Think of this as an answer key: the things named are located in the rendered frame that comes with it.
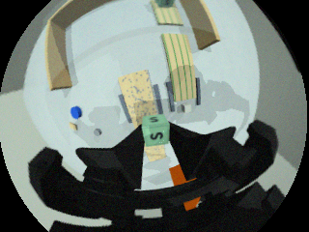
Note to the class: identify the beige speckled strip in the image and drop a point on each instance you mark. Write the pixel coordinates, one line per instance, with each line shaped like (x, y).
(140, 102)

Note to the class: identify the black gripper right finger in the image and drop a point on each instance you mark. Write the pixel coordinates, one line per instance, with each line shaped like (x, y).
(191, 147)

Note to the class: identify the green labelled cube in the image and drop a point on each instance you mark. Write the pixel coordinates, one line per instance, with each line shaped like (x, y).
(155, 130)

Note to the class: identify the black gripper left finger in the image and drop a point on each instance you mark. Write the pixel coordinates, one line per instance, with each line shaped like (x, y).
(127, 156)

